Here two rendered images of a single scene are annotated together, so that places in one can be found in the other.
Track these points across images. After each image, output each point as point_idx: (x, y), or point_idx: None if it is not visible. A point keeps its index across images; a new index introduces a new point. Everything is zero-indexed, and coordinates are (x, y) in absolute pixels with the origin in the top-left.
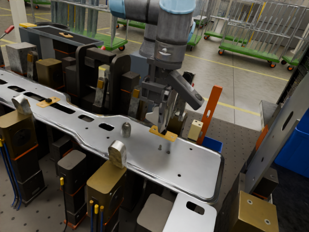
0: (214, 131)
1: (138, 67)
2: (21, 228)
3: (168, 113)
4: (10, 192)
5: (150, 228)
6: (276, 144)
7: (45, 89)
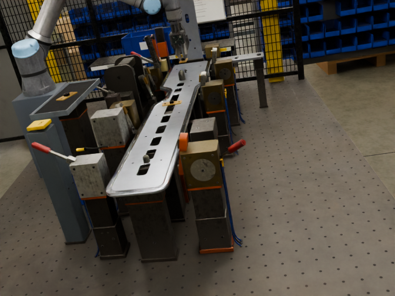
0: None
1: None
2: (246, 144)
3: (178, 48)
4: (230, 160)
5: None
6: (191, 27)
7: (153, 113)
